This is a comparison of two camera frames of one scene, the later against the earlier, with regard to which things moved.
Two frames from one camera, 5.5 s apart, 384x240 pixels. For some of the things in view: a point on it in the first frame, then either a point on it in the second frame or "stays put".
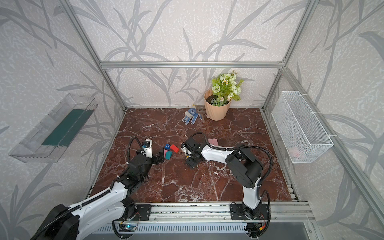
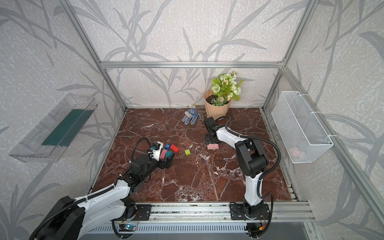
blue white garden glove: [192, 113] stays put
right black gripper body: [190, 153] -> [208, 137]
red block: [174, 148] stays put
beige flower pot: [216, 113] stays put
